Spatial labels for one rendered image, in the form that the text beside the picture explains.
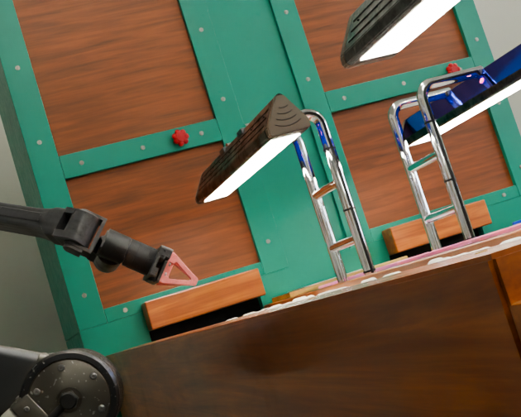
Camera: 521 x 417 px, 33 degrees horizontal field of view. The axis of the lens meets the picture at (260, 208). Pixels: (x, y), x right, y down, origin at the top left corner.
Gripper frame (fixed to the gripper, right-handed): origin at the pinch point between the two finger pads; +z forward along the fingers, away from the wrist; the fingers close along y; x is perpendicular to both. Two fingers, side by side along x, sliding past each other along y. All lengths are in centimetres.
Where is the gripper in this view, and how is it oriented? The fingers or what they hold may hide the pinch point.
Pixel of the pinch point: (193, 280)
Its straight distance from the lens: 181.0
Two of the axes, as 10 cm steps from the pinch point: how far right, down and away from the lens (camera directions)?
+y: -2.6, 1.8, 9.5
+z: 9.0, 4.1, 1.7
